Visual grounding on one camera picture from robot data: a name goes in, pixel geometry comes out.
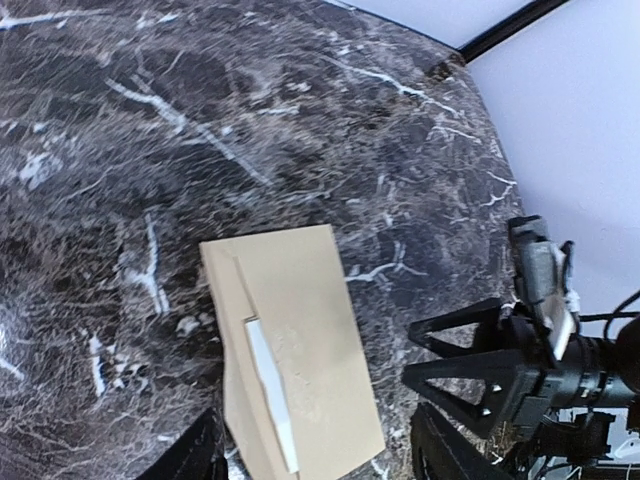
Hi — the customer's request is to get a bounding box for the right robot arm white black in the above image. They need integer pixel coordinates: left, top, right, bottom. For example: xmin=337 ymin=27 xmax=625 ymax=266
xmin=402 ymin=298 xmax=639 ymax=464

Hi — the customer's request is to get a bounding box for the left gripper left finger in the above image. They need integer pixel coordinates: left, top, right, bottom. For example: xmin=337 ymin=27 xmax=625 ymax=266
xmin=139 ymin=409 xmax=228 ymax=480

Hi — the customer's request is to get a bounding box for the white letter paper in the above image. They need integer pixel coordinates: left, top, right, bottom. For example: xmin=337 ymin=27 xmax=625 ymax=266
xmin=245 ymin=317 xmax=299 ymax=474

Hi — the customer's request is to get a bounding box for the right black frame post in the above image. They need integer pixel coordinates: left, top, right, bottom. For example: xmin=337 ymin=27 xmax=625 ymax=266
xmin=458 ymin=0 xmax=568 ymax=63

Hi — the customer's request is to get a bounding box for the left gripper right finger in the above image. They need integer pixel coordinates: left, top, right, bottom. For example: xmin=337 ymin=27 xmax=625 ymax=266
xmin=410 ymin=403 xmax=512 ymax=480

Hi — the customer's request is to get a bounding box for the brown paper envelope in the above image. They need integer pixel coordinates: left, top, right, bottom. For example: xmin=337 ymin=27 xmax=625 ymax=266
xmin=200 ymin=225 xmax=385 ymax=479

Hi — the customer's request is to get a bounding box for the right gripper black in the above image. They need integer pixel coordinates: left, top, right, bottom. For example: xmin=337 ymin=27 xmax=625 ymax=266
xmin=402 ymin=298 xmax=555 ymax=440

